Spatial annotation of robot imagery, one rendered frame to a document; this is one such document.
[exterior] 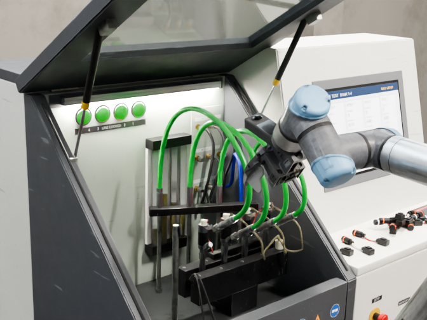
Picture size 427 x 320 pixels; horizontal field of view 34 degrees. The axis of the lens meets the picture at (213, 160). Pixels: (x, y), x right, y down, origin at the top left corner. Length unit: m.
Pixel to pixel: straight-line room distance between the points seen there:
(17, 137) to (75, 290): 0.44
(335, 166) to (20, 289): 1.13
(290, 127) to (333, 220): 0.92
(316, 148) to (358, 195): 1.03
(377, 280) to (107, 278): 0.84
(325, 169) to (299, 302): 0.63
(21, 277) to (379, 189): 1.19
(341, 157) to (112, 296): 0.66
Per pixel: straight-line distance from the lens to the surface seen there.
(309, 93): 1.36
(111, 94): 1.94
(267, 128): 1.52
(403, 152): 1.35
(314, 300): 1.92
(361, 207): 2.37
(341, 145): 1.34
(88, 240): 1.71
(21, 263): 2.09
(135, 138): 2.05
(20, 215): 2.02
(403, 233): 2.32
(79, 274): 1.79
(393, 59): 2.54
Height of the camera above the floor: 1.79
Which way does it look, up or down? 16 degrees down
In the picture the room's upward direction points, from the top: 2 degrees clockwise
